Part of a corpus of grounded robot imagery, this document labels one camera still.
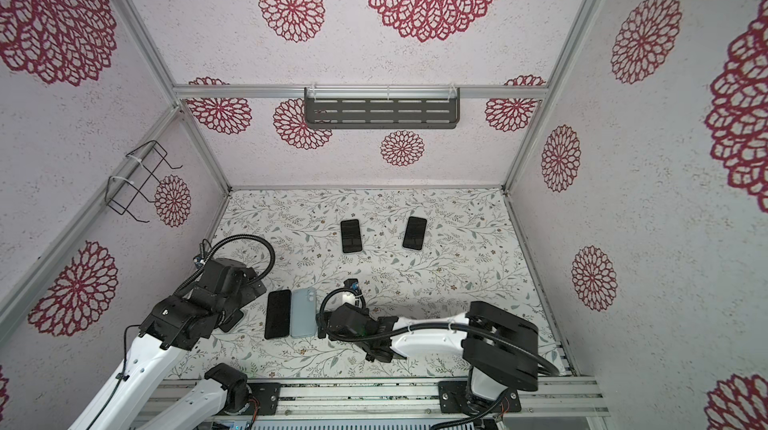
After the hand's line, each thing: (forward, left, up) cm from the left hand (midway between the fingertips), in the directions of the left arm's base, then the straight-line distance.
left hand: (246, 292), depth 74 cm
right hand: (-2, -19, -9) cm, 21 cm away
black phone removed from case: (+1, -3, -17) cm, 17 cm away
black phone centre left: (+31, -22, -20) cm, 43 cm away
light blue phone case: (+1, -10, -17) cm, 20 cm away
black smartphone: (+30, -46, -17) cm, 57 cm away
